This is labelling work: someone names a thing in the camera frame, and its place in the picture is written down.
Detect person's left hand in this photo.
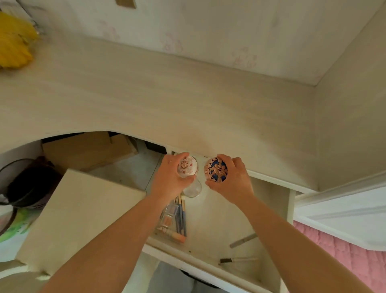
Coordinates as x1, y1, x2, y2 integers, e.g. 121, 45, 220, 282
150, 152, 197, 204

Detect person's right hand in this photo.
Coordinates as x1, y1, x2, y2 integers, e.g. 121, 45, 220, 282
204, 153, 256, 206

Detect white floral round compact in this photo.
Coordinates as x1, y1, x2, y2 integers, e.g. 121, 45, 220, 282
176, 154, 199, 179

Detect pink blue patterned compact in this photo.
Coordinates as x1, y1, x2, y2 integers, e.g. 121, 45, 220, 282
203, 156, 229, 184

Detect silver round cushion compact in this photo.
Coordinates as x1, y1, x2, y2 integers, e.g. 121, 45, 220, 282
182, 176, 203, 198

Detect white drawer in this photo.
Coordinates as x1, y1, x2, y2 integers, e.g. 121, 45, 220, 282
142, 144, 298, 293

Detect white grey eyeliner pen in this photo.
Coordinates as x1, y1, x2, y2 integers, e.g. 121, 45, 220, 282
219, 256, 260, 265

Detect person's left forearm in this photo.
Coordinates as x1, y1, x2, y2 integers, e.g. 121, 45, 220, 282
39, 193, 174, 293

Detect person's right forearm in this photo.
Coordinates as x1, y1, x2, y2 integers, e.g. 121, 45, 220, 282
238, 196, 374, 293

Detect brown cardboard box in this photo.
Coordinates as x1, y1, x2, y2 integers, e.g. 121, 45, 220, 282
41, 131, 139, 173

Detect light wooden table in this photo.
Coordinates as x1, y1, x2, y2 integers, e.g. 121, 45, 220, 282
0, 30, 320, 194

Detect white chair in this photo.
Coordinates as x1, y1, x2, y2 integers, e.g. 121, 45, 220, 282
0, 168, 148, 293

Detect light grey trousers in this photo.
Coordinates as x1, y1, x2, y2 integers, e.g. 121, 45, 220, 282
155, 261, 230, 293

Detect white wardrobe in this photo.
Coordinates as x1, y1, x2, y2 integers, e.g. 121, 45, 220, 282
294, 170, 386, 252

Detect black mesh bin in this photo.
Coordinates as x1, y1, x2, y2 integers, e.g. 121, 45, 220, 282
0, 158, 62, 209

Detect glass lid with green rim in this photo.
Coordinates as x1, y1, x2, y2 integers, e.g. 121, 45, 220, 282
0, 204, 41, 243

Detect yellow plastic bag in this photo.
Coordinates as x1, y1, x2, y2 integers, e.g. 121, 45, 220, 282
0, 11, 40, 69

